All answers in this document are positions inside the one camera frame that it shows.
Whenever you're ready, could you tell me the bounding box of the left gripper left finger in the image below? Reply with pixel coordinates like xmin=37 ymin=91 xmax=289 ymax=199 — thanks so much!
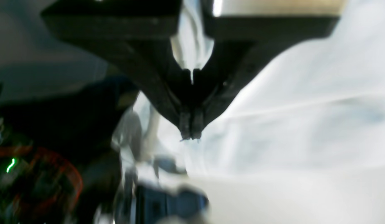
xmin=40 ymin=0 xmax=193 ymax=139

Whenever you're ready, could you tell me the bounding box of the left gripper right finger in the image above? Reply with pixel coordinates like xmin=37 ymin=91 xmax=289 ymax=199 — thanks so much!
xmin=191 ymin=0 xmax=340 ymax=139

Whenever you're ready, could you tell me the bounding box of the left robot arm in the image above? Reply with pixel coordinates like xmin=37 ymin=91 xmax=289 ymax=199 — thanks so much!
xmin=0 ymin=0 xmax=345 ymax=224

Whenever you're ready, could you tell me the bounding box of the white t-shirt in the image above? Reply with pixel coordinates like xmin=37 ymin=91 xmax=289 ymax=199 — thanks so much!
xmin=111 ymin=0 xmax=385 ymax=224

